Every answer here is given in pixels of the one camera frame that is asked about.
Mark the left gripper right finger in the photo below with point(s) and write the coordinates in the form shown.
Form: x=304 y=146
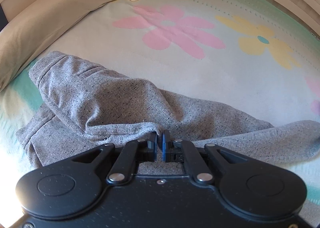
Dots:
x=185 y=153

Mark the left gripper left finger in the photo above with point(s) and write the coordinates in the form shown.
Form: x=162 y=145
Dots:
x=129 y=157

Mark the grey speckled pants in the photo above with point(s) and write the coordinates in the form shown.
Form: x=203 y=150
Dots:
x=86 y=105

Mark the floral pastel bed blanket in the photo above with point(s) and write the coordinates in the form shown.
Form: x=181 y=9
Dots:
x=242 y=53

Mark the beige pillow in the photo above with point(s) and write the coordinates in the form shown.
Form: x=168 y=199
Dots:
x=36 y=28

